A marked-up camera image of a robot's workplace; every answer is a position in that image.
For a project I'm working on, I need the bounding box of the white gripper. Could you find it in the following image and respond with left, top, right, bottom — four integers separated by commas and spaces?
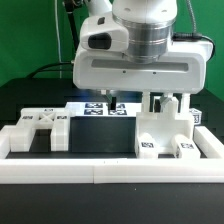
73, 15, 213, 111

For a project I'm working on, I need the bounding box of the white hanging cable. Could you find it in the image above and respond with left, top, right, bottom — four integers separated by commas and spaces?
54, 0, 63, 79

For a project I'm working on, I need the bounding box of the white chair back part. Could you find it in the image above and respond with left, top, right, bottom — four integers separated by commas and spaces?
8, 107, 73, 153

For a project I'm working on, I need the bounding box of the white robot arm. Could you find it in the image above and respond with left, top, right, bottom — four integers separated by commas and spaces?
72, 0, 215, 112

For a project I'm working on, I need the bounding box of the white chair seat part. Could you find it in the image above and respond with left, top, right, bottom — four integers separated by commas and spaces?
135, 97, 194, 159

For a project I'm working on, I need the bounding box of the white U-shaped fence frame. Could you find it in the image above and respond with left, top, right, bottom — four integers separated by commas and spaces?
0, 126, 224, 184

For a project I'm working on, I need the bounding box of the white tagged cube far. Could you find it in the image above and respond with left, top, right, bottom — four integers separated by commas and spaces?
189, 108, 202, 125

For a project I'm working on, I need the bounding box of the white marker sheet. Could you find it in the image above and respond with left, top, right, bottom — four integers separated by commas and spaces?
65, 102, 142, 117

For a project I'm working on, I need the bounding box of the black cable on table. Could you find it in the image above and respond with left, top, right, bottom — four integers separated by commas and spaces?
26, 61, 84, 80

